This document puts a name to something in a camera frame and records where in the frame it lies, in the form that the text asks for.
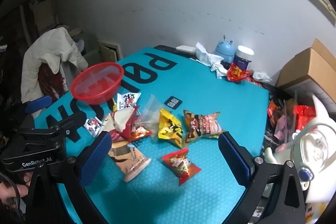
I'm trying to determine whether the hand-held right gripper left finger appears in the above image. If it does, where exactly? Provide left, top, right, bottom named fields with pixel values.
left=25, top=132, right=113, bottom=224

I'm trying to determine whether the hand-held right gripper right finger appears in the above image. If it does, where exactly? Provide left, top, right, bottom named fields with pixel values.
left=218, top=132, right=307, bottom=224

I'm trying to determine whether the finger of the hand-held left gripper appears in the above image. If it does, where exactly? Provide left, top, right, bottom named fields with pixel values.
left=45, top=112, right=83, bottom=144
left=16, top=95, right=53, bottom=132

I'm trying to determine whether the small white snack packet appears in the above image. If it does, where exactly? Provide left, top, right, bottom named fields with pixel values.
left=83, top=117, right=103, bottom=136

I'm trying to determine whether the beige and brown snack packet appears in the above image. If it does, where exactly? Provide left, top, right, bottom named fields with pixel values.
left=108, top=140, right=152, bottom=182

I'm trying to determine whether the red plastic basket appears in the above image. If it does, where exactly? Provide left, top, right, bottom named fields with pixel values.
left=71, top=62, right=125, bottom=105

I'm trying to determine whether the gold and pink snack packet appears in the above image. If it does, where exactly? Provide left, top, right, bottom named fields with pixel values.
left=182, top=110, right=227, bottom=146

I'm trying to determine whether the red and white snack packet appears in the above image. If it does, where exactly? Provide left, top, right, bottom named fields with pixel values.
left=101, top=106, right=141, bottom=140

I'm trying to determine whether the small red snack packet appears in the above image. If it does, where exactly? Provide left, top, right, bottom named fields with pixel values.
left=161, top=148, right=202, bottom=186

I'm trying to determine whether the white snack packet black print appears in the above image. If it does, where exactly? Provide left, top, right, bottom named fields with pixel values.
left=116, top=93, right=141, bottom=110

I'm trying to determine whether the yellow snack packet black print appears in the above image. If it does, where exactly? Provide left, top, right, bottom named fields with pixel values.
left=157, top=108, right=184, bottom=148

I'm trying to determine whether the clear plastic bag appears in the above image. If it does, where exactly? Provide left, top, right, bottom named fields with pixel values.
left=136, top=94, right=163, bottom=132

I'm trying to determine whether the person's left hand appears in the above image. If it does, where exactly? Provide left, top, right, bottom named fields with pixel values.
left=0, top=172, right=31, bottom=210

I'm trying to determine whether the red plaid chair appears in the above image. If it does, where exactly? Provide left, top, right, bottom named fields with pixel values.
left=37, top=63, right=70, bottom=98

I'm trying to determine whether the white quilted jacket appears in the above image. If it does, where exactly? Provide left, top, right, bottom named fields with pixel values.
left=20, top=27, right=89, bottom=104

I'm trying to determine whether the dark red packet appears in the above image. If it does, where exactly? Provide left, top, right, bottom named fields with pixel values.
left=267, top=99, right=282, bottom=127

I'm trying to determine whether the small open cardboard box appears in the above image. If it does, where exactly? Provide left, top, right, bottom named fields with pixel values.
left=98, top=40, right=122, bottom=63

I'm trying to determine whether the red packet in plastic bag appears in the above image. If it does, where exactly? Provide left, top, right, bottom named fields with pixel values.
left=293, top=105, right=317, bottom=132

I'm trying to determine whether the teal mat with black lettering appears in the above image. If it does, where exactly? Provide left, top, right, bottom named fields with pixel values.
left=34, top=46, right=271, bottom=224

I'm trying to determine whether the clear bin with red packets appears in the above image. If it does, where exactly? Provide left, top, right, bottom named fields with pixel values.
left=264, top=94, right=336, bottom=222

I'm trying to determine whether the red candy wrapper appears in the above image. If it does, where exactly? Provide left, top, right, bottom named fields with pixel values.
left=226, top=63, right=254, bottom=82

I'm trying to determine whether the small crumpled white paper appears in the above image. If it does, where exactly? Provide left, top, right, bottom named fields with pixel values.
left=252, top=70, right=272, bottom=83

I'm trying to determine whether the dark jar with white lid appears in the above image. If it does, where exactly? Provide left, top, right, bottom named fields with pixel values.
left=234, top=46, right=254, bottom=71

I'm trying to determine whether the crumpled white tissue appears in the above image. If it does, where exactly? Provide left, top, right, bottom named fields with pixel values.
left=195, top=42, right=228, bottom=79

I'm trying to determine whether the blue humidifier with antlers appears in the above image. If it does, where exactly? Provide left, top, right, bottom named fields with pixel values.
left=215, top=35, right=235, bottom=63

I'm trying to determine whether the brown cardboard box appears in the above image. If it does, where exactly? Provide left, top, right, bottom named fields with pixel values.
left=276, top=38, right=336, bottom=104

